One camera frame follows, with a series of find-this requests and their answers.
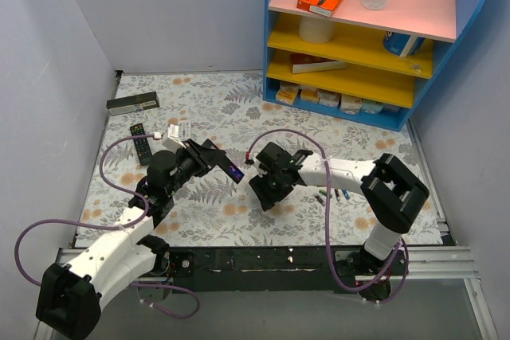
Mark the dark battery lower left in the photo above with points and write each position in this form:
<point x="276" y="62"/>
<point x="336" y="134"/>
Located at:
<point x="319" y="199"/>

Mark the white paper roll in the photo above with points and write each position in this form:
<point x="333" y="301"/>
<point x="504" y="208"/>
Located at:
<point x="315" y="30"/>

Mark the teal small box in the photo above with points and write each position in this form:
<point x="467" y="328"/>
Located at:
<point x="371" y="107"/>

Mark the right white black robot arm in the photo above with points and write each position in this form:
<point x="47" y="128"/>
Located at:
<point x="395" y="195"/>

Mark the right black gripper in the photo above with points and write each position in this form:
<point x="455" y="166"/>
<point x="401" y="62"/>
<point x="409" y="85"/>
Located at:
<point x="272" y="173"/>

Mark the slim black remote control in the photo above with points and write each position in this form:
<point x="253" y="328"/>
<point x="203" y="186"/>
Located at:
<point x="228" y="167"/>

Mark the red white flat box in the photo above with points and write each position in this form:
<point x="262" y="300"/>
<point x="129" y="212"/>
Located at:
<point x="304" y="63"/>

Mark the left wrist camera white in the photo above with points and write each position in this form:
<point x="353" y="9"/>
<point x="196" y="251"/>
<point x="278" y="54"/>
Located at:
<point x="170" y="138"/>

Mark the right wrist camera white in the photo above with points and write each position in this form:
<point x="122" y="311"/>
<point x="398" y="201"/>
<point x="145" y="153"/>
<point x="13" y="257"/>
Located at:
<point x="252" y="161"/>

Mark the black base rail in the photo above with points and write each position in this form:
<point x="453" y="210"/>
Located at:
<point x="281" y="268"/>

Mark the white air conditioner remote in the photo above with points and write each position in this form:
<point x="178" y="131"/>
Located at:
<point x="184" y="130"/>

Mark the aluminium frame rail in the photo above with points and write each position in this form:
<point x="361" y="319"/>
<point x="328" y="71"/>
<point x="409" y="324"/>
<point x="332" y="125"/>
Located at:
<point x="404" y="262"/>

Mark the dark long cardboard box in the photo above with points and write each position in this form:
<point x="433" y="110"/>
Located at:
<point x="132" y="104"/>

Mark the yellow white small box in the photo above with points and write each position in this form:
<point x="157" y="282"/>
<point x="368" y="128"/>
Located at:
<point x="309" y="94"/>

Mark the floral table mat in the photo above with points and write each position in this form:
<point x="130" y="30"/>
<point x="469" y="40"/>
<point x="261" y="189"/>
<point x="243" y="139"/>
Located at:
<point x="228" y="109"/>

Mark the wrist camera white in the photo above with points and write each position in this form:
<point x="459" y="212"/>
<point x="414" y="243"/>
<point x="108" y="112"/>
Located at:
<point x="252" y="161"/>
<point x="170" y="138"/>

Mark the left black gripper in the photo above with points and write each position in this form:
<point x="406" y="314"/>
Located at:
<point x="205" y="154"/>

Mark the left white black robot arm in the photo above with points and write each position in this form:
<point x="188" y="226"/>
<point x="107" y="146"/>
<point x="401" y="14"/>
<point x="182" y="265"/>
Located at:
<point x="72" y="296"/>

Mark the black TV remote coloured buttons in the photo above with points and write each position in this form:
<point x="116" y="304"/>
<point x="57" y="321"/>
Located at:
<point x="142" y="146"/>

